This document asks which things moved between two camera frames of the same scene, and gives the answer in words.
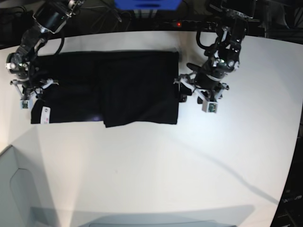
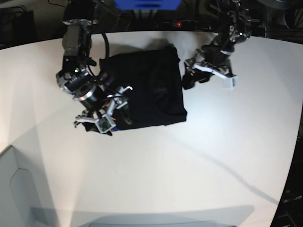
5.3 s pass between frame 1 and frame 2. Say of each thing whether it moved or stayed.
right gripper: moved
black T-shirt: moved
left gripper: moved
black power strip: stayed
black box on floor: stayed
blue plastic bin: stayed
